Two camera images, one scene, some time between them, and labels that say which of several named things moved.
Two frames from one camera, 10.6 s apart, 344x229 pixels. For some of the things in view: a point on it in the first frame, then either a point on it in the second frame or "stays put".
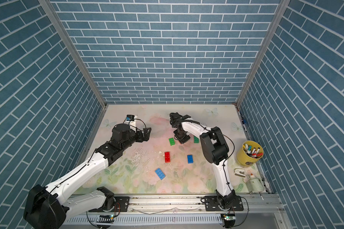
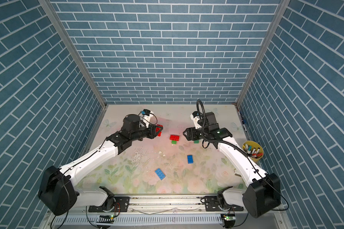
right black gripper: (181, 141) → (191, 131)
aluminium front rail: (178, 205) stays put
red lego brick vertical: (167, 157) → (158, 129)
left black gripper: (145, 136) → (152, 129)
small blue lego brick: (190, 159) stays put
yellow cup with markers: (250, 152) stays put
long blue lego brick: (160, 173) stays put
